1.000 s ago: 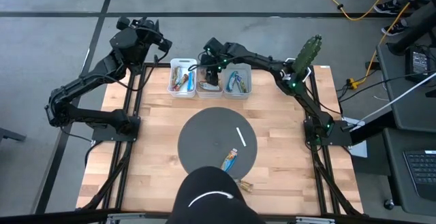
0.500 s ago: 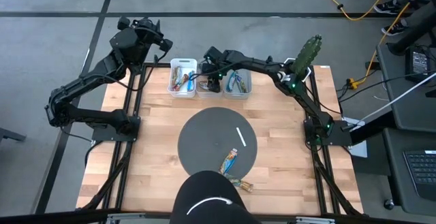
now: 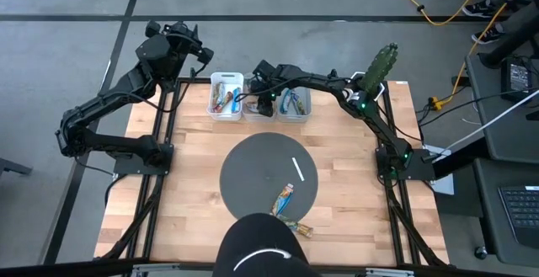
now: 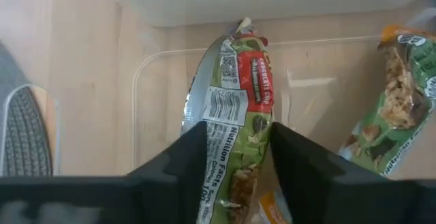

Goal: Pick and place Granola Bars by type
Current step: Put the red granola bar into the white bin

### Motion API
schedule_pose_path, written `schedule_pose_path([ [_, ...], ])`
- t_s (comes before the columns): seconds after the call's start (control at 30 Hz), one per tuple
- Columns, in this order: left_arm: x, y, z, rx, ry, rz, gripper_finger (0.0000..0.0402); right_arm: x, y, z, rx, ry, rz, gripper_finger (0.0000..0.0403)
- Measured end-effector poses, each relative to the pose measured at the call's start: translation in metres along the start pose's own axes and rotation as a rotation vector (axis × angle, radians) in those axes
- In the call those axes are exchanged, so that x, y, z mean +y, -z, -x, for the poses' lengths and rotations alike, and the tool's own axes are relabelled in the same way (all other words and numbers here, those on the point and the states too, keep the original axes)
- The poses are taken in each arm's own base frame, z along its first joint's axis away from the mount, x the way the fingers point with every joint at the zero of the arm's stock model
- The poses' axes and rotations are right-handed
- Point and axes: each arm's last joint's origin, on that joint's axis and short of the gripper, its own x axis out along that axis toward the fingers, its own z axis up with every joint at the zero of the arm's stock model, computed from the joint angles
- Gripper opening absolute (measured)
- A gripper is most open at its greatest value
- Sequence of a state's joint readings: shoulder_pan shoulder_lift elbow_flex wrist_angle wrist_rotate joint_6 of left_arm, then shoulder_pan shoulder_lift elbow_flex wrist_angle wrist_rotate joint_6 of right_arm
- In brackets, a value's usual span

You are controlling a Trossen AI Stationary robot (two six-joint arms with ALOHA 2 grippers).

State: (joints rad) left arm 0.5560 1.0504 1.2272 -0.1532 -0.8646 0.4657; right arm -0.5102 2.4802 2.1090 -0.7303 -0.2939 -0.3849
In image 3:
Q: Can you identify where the green brown granola bar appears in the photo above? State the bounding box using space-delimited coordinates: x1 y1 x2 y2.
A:
277 214 315 239

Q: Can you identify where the red brown granola bar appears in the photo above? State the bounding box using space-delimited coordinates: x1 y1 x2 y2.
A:
215 91 234 114

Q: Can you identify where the white blue granola bar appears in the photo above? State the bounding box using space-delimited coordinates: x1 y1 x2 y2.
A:
290 91 307 116

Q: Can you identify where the black keyboard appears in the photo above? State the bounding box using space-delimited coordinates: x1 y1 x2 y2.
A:
498 184 539 249

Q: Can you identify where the clear plastic bin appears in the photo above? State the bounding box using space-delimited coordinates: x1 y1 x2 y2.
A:
243 74 280 124

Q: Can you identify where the light blue orange granola bar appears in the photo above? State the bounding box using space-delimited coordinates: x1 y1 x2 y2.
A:
269 183 296 217

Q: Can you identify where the black power adapter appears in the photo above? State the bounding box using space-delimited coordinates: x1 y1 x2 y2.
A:
500 57 533 102

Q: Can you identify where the person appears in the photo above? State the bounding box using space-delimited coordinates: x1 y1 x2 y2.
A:
462 0 539 45

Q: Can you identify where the round grey woven placemat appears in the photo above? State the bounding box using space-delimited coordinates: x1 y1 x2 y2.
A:
218 131 320 221

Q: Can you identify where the white planter pot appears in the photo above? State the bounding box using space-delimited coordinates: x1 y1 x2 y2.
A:
346 71 387 102

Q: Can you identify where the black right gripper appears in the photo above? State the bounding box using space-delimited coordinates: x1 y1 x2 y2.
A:
251 59 282 118

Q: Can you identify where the white stick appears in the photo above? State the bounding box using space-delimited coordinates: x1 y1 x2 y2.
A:
291 157 306 183

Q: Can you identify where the green cactus plant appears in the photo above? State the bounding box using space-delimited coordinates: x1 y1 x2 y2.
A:
359 42 399 98

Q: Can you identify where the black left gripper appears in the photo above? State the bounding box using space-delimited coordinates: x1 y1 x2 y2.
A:
162 20 215 66

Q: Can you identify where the black cap head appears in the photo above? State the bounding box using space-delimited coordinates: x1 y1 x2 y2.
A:
211 212 322 277

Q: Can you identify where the white cable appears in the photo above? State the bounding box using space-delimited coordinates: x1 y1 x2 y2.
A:
445 99 539 152

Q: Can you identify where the yellow extension cable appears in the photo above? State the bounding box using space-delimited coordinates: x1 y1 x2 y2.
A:
367 0 539 113

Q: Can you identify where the white plastic bin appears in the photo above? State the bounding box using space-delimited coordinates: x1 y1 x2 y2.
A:
206 71 245 122
275 84 313 124

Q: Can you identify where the blue red-ended granola bar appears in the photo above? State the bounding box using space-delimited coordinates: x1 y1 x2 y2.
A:
230 87 243 115

